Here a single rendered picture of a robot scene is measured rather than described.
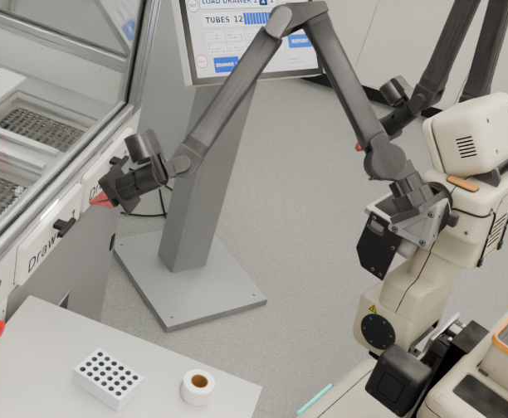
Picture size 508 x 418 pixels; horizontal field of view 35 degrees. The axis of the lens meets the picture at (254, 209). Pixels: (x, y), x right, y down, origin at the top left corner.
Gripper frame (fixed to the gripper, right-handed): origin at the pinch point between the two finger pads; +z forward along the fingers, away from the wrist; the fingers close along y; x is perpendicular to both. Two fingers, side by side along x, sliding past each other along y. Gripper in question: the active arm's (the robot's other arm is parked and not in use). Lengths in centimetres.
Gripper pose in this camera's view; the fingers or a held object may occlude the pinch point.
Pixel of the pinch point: (93, 201)
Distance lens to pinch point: 188.2
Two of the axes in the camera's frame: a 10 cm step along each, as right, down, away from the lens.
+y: -4.8, -8.1, -3.4
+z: -8.3, 3.1, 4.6
